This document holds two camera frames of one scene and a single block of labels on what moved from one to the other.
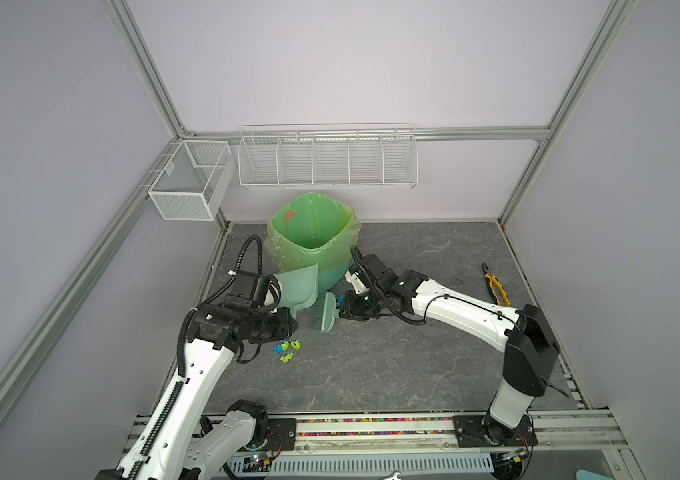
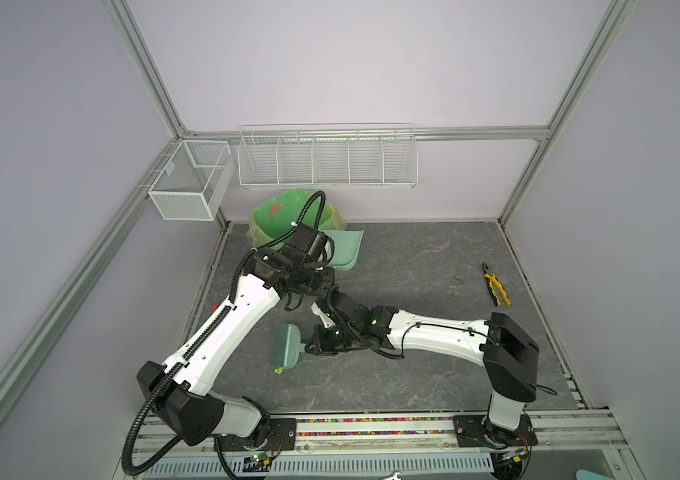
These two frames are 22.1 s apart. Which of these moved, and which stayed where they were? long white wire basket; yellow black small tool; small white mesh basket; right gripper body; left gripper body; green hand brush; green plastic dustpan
Moved: left gripper body; green plastic dustpan; right gripper body; green hand brush
Stayed: yellow black small tool; small white mesh basket; long white wire basket
